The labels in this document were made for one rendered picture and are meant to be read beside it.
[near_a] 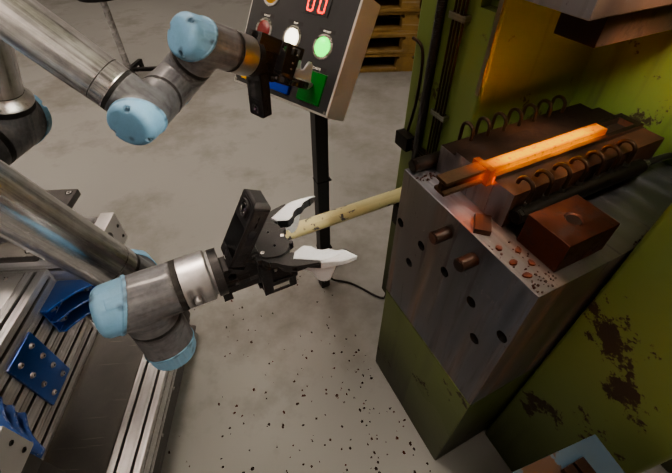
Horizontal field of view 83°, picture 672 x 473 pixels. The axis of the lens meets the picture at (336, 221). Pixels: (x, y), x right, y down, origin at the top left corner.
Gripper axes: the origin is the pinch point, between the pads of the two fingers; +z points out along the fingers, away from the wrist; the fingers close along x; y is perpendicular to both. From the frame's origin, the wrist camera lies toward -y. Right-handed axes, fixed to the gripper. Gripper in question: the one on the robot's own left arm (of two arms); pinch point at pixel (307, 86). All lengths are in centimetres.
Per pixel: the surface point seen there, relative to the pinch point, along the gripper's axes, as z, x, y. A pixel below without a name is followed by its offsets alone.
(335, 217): 18.7, -9.0, -33.0
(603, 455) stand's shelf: -9, -82, -36
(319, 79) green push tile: 1.2, -2.0, 2.5
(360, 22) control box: 3.2, -7.0, 16.9
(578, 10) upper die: -18, -52, 20
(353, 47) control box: 3.6, -7.0, 11.5
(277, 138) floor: 128, 114, -43
